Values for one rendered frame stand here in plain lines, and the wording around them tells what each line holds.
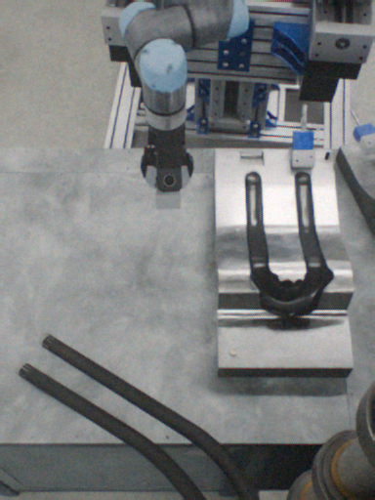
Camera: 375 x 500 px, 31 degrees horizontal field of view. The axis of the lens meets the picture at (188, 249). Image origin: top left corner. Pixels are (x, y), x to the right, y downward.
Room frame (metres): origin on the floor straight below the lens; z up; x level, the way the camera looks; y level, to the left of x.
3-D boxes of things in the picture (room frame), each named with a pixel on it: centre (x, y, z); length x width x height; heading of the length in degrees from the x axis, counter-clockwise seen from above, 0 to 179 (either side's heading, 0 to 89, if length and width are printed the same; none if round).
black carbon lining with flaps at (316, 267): (0.68, -0.20, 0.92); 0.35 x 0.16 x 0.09; 0
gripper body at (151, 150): (0.80, 0.04, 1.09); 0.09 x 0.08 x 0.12; 0
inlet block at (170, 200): (0.82, 0.04, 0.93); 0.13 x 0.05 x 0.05; 0
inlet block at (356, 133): (0.99, -0.41, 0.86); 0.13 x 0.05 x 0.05; 17
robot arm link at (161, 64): (0.80, 0.04, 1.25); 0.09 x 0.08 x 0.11; 19
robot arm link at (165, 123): (0.80, 0.04, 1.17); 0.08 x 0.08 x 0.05
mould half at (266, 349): (0.67, -0.19, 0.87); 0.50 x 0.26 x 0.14; 0
